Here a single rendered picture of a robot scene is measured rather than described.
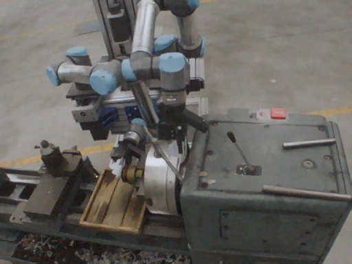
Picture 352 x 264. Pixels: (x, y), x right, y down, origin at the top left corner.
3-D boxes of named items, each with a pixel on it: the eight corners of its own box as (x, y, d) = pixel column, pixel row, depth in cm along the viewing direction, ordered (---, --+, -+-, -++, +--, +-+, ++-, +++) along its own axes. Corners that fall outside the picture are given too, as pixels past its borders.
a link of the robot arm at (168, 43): (158, 55, 172) (154, 33, 162) (181, 53, 170) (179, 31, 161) (155, 66, 163) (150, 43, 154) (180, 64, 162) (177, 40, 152)
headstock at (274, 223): (319, 173, 151) (337, 113, 123) (330, 262, 119) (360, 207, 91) (203, 167, 163) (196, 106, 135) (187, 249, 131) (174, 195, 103)
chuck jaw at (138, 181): (159, 177, 129) (152, 196, 120) (161, 185, 132) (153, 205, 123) (135, 174, 131) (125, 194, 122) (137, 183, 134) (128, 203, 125)
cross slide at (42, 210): (86, 155, 170) (83, 150, 167) (53, 220, 141) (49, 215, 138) (61, 154, 173) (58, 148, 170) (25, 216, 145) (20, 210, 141)
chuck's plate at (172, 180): (194, 169, 152) (185, 124, 128) (183, 227, 134) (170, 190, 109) (186, 168, 153) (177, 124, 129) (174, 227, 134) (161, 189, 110)
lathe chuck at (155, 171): (186, 168, 153) (177, 124, 129) (174, 227, 134) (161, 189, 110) (168, 167, 155) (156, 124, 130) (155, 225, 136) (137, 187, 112)
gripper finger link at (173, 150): (168, 161, 108) (166, 137, 104) (185, 162, 107) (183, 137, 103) (166, 166, 106) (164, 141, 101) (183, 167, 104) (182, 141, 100)
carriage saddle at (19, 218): (93, 162, 174) (89, 155, 170) (58, 233, 143) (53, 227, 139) (49, 159, 180) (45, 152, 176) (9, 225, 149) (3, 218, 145)
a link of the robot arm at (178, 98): (188, 86, 98) (182, 93, 91) (188, 100, 101) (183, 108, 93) (165, 86, 100) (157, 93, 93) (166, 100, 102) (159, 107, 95)
